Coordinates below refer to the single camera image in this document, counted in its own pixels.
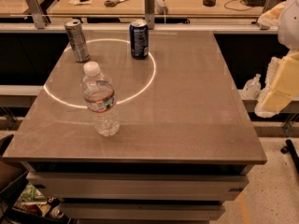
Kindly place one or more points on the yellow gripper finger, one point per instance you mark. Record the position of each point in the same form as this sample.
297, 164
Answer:
282, 82

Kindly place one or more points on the blue pepsi can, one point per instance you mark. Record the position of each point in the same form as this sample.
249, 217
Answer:
139, 39

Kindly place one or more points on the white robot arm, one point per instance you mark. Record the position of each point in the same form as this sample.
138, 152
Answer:
288, 28

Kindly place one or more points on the silver energy drink can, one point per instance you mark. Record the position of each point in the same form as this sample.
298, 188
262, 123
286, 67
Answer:
77, 40

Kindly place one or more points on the clear sanitizer bottle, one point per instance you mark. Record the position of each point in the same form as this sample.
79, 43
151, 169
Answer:
252, 87

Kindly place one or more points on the black chair leg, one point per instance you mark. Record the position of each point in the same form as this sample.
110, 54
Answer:
289, 148

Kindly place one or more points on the white power strip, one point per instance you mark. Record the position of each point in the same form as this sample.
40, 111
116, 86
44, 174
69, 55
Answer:
161, 7

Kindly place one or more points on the clear plastic water bottle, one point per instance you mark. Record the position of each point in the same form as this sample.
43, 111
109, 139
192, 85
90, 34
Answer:
100, 99

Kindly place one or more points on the grey drawer cabinet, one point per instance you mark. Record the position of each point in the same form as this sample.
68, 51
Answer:
140, 197

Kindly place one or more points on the green packaged items in bin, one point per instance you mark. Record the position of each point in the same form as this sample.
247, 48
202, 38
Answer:
33, 201

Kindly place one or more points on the metal divider bracket right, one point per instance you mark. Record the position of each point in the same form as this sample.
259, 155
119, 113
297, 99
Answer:
270, 6

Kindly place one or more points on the metal divider bracket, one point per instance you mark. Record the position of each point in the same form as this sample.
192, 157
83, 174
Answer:
150, 13
37, 14
270, 6

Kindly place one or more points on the metal divider bracket middle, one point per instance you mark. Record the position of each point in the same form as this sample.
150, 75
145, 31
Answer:
150, 13

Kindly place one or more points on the scissors with black handles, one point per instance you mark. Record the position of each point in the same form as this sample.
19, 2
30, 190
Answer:
110, 3

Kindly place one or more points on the metal divider bracket left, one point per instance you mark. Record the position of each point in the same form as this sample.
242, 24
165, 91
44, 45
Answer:
37, 14

